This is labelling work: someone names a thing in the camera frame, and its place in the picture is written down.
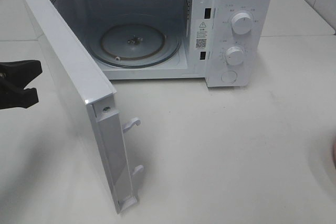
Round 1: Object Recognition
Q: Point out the white microwave oven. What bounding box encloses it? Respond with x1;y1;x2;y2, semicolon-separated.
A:
50;0;270;88

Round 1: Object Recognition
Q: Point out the glass microwave turntable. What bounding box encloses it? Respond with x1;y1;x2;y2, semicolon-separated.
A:
92;23;181;68

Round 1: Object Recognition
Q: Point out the white microwave knob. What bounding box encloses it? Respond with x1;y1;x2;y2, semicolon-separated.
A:
230;11;253;35
224;46;245;66

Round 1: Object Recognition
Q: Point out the white microwave door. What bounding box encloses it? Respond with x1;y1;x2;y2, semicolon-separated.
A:
24;0;144;212

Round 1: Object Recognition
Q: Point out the pink round plate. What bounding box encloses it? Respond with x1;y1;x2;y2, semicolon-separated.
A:
331;140;336;167

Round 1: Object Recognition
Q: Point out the white round door button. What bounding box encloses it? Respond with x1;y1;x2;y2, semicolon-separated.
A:
221;70;237;84

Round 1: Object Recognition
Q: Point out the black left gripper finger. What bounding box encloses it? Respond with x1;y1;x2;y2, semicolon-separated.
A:
1;60;43;89
1;78;39;109

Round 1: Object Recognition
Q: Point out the white warning label sticker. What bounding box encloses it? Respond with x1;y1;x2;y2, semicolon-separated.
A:
194;19;210;50

